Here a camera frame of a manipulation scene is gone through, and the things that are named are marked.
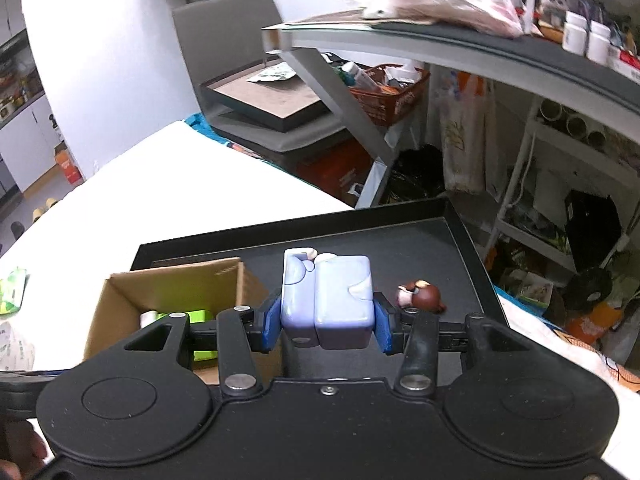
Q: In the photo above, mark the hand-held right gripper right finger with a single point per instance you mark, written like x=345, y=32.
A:
x=384, y=327

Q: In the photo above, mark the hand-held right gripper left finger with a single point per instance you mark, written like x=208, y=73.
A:
x=270, y=325

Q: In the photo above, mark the lavender cube toy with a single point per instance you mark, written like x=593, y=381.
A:
x=330, y=300

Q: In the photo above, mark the green cube box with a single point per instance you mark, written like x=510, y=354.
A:
x=200, y=317

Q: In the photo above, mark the black tray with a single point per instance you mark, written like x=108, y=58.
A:
x=400, y=245

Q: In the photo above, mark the white charger plug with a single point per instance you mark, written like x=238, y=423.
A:
x=148, y=320

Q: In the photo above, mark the brown cardboard box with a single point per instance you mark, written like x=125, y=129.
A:
x=125, y=300

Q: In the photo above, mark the person's left hand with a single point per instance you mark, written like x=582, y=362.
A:
x=22, y=447

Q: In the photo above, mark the clear tape roll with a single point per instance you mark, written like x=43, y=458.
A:
x=15, y=347

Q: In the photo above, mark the brown figurine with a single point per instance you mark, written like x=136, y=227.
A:
x=422, y=297

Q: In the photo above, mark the green wipes packet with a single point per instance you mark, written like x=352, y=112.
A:
x=12, y=292

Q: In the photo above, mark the black slippers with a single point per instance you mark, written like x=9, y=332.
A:
x=17, y=230

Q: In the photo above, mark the yellow slippers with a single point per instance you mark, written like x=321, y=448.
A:
x=46, y=209

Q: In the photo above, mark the black fan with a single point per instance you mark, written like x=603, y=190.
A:
x=589, y=289

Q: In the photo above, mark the red plastic basket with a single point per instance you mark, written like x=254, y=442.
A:
x=395, y=100

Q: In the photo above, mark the orange carton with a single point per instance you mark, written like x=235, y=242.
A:
x=69, y=164

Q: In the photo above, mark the grey desk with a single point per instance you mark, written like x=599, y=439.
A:
x=450, y=45

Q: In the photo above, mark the grey chair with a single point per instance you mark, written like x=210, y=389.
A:
x=220, y=30

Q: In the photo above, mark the kitchen shelf cabinet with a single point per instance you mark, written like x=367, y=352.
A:
x=17, y=80

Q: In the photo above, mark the brown desk mat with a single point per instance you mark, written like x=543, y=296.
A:
x=340, y=17

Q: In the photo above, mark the white flat gadget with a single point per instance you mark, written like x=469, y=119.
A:
x=379, y=12

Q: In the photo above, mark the red flat box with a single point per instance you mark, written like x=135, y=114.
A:
x=625, y=65

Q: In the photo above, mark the panda figurine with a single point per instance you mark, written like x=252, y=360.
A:
x=555, y=9

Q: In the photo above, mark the black picture frame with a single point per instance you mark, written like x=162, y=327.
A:
x=272, y=97

